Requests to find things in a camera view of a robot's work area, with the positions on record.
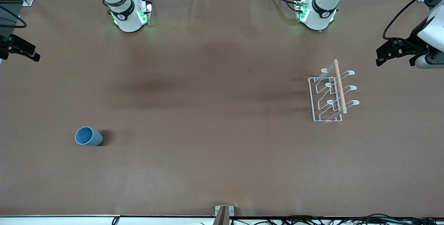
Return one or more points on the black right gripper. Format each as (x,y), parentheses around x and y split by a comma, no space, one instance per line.
(7,46)

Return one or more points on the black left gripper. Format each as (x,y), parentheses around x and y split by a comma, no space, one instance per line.
(413,44)

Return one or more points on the blue plastic cup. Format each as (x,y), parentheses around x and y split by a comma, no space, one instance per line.
(92,138)

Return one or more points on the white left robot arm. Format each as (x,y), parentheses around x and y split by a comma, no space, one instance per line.
(321,13)

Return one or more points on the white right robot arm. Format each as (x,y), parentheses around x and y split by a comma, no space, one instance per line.
(126,20)

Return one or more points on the brown table mat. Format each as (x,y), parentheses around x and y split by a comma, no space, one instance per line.
(208,148)

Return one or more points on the metal camera bracket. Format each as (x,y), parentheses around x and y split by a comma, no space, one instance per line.
(222,216)

